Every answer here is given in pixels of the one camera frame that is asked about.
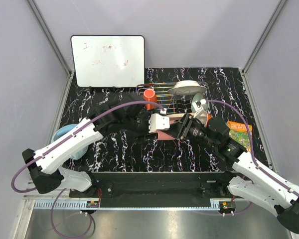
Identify orange ceramic mug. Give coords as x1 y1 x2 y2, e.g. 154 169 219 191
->
143 89 157 111

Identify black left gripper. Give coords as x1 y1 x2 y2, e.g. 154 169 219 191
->
123 109 159 142

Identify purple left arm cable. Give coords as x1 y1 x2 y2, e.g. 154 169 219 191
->
10 100 166 239

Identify pink cream leaf plate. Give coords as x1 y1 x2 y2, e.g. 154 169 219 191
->
167 113 186 120

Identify white scalloped plate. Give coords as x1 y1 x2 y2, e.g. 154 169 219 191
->
167 80 207 96

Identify orange children's book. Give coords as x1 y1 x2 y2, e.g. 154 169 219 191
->
227 121 251 152

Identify metal wire dish rack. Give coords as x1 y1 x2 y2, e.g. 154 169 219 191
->
136 82 210 115

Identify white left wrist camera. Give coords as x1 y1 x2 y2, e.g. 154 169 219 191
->
149 108 170 133

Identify black marble pattern mat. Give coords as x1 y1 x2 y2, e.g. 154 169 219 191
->
60 67 269 172

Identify right aluminium frame post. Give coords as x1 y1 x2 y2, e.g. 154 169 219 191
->
241 0 289 74

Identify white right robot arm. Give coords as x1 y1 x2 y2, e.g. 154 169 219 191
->
167 114 299 234

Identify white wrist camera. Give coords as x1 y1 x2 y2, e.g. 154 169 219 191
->
192 99 207 115
149 108 170 133

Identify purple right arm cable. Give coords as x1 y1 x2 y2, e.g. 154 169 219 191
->
205 99 299 217

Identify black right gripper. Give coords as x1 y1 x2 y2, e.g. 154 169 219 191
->
163 113 218 148

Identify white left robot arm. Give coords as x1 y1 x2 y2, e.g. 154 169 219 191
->
22 93 150 197

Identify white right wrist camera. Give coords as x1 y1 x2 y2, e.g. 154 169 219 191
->
192 99 207 115

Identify white bowl orange outside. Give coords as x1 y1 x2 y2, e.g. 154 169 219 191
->
194 111 212 126

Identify pink plastic cup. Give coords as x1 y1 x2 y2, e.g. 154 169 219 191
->
156 130 175 140

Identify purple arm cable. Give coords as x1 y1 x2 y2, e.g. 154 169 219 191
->
10 100 166 239
205 99 299 217

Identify left aluminium frame post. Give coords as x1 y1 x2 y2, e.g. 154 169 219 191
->
25 0 72 76

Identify light blue headphones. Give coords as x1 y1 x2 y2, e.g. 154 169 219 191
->
51 124 88 160

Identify white dry-erase board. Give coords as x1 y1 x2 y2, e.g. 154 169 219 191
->
70 35 145 88

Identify aluminium frame post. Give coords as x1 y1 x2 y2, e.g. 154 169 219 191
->
25 0 72 76
241 0 289 74

